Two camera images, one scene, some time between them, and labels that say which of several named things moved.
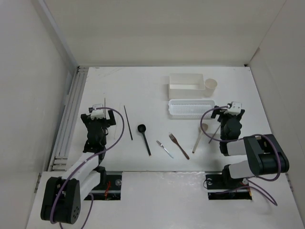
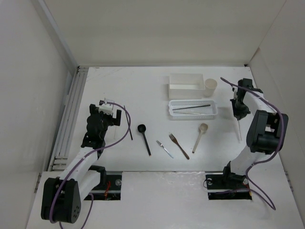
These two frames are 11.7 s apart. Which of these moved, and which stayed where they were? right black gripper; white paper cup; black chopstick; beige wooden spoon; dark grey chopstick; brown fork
Moved: dark grey chopstick; right black gripper
Stayed: beige wooden spoon; black chopstick; brown fork; white paper cup
